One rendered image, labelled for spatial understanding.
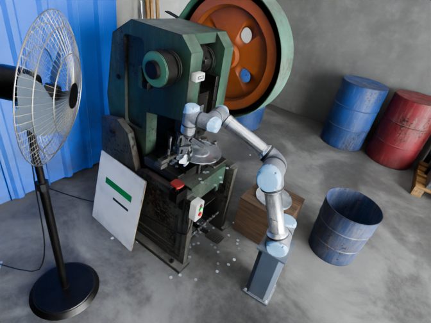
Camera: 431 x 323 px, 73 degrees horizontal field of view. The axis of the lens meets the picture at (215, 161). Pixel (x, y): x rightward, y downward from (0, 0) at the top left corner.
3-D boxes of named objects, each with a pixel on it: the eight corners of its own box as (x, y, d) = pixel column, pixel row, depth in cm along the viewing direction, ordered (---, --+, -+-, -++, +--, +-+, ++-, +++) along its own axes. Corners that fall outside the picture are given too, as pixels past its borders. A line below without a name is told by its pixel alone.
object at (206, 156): (203, 170, 174) (203, 168, 173) (168, 150, 186) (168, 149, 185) (229, 153, 195) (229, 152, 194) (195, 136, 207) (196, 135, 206)
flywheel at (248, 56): (196, 87, 239) (274, 116, 208) (179, 91, 225) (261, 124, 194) (206, -14, 201) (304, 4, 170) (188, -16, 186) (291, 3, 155)
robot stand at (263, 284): (276, 286, 205) (295, 243, 180) (266, 306, 191) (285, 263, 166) (253, 272, 211) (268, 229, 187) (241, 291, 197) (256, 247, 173)
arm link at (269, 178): (293, 243, 163) (285, 156, 140) (287, 262, 151) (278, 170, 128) (272, 240, 168) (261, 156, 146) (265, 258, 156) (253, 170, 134)
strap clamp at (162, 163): (179, 159, 192) (180, 147, 187) (161, 170, 180) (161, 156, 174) (172, 156, 195) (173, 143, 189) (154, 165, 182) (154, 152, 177)
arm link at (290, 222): (292, 231, 174) (299, 215, 167) (288, 247, 164) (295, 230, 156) (273, 223, 178) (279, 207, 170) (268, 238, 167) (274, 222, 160)
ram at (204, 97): (208, 134, 190) (215, 90, 174) (194, 141, 179) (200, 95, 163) (188, 124, 197) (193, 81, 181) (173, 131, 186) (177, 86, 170)
